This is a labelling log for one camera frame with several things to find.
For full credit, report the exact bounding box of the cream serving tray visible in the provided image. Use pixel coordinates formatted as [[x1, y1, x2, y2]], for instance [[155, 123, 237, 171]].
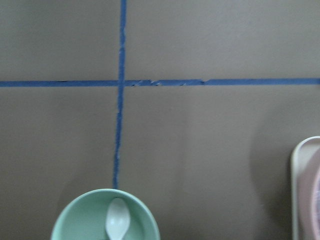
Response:
[[290, 136, 320, 240]]

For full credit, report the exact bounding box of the mint green bowl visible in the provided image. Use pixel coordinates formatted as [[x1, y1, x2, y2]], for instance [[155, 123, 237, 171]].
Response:
[[50, 188, 161, 240]]

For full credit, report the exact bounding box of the pink bowl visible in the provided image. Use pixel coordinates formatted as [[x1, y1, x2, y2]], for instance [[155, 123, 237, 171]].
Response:
[[312, 167, 320, 240]]

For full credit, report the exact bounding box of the white plastic spoon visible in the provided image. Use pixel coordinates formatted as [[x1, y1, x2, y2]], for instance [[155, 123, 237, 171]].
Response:
[[105, 197, 131, 240]]

